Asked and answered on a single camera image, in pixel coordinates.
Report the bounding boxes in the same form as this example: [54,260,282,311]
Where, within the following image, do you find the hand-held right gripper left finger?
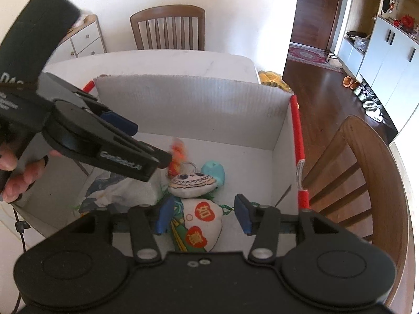
[77,195,175,264]

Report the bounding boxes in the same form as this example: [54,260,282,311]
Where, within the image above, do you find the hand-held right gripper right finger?
[234,194,348,264]

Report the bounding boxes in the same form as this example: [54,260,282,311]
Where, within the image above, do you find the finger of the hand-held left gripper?
[76,88,139,137]
[79,127,173,182]

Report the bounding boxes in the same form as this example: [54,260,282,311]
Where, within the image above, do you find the white sachet with red hearts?
[170,197,234,253]

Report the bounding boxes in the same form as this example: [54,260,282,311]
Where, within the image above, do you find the cream stitched face plush keychain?
[168,161,218,199]

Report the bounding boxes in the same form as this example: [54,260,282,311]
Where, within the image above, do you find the teal plush toy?
[201,160,226,188]

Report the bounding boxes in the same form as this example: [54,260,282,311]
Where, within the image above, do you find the orange colourful toy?
[168,138,188,178]

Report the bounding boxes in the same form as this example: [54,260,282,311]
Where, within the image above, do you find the red cardboard box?
[11,75,311,256]

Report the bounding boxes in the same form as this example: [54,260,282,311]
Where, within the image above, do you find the person's left hand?
[0,142,64,203]

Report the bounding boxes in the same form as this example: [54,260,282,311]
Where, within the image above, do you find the white drawer cabinet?
[48,15,107,65]

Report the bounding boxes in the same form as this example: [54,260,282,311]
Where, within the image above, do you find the wooden slat-back chair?
[130,5,206,52]
[299,115,410,309]

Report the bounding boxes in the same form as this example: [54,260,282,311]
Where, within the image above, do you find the yellow plastic bag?
[258,70,293,93]

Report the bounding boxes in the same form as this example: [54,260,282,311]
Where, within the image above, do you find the row of shoes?
[354,81,385,124]

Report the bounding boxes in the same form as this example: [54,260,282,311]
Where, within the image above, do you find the pair of orange slippers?
[342,76,361,90]

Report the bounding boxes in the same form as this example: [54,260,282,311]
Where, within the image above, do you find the patterned red rug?
[287,44,344,74]

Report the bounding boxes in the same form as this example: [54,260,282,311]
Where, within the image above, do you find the pair of beige slippers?
[326,52,343,68]

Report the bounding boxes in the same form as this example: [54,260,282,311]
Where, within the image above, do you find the low white bench cabinet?
[337,36,366,78]

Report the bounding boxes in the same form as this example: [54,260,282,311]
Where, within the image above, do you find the brown entrance door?
[291,0,353,44]

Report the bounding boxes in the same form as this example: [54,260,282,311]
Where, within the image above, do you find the black cable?
[12,203,29,314]

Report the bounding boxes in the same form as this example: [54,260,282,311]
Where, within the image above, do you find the white cabinet with black handles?
[358,16,419,132]

